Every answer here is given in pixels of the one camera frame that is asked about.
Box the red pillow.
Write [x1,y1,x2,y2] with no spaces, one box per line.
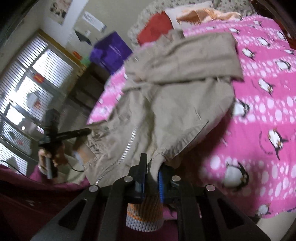
[136,11,178,45]

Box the black cable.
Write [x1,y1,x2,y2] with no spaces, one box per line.
[66,163,84,172]

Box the dark wooden nightstand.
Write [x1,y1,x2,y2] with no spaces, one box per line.
[66,62,111,112]

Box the khaki zip jacket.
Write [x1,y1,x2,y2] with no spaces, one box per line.
[54,30,244,232]

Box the wall calendar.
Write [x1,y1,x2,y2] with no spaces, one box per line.
[81,10,107,33]

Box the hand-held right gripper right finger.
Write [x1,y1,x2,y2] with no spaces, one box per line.
[157,166,271,241]

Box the pink penguin print blanket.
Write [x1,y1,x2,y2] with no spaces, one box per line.
[87,14,296,219]

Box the person's left forearm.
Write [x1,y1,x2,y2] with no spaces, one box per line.
[28,166,58,184]

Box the orange fringed scarf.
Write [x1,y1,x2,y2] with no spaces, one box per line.
[177,7,242,24]

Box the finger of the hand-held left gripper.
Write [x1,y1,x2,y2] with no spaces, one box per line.
[55,128,91,141]

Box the white pillow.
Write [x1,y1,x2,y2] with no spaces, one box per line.
[165,1,214,26]

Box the wall poster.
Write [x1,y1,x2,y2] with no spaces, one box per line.
[48,0,73,25]

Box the person's maroon clothing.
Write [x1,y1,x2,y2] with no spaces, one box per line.
[0,167,178,241]

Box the barred window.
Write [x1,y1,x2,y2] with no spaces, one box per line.
[0,29,81,179]

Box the purple bag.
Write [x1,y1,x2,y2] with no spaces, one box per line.
[89,31,133,76]

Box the person's left hand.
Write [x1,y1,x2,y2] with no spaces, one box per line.
[38,146,67,173]

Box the dark hanging cloth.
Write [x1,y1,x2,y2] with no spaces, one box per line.
[74,29,93,44]

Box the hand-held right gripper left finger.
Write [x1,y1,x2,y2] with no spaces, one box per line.
[30,153,148,241]

